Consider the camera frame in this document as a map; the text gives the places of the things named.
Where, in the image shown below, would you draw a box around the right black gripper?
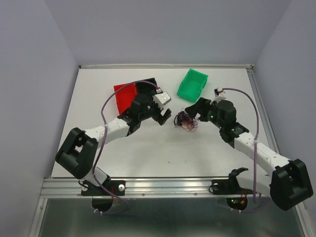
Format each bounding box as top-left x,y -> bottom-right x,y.
185,97 -> 224,129

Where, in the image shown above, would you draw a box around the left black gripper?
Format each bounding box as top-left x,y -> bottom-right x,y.
139,90 -> 171,125

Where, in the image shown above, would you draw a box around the red thin wires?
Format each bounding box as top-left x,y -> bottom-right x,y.
176,111 -> 199,133

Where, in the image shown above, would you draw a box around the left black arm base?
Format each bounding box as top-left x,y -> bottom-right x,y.
78,180 -> 126,197

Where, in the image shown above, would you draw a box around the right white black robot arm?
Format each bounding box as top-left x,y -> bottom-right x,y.
185,98 -> 314,211

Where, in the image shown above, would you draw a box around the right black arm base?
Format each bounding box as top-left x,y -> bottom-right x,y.
208,167 -> 248,195

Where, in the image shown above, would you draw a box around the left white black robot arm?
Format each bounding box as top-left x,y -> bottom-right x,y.
55,91 -> 171,196

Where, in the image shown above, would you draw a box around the green plastic bin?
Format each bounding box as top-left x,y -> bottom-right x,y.
177,69 -> 208,103

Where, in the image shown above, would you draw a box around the black plastic bin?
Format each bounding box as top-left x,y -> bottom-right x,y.
135,78 -> 157,96

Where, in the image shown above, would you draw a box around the red plastic bin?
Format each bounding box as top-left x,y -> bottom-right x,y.
114,83 -> 137,115

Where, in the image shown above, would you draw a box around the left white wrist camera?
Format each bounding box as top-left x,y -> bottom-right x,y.
153,92 -> 171,109

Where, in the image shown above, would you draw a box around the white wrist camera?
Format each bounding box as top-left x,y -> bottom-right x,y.
153,92 -> 171,109
212,88 -> 226,103

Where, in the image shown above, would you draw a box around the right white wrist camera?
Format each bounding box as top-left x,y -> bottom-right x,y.
212,88 -> 226,103

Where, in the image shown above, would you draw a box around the aluminium front rail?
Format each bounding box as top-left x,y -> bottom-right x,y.
40,175 -> 303,198

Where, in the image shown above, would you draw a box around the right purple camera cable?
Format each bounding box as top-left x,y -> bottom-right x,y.
221,87 -> 272,214

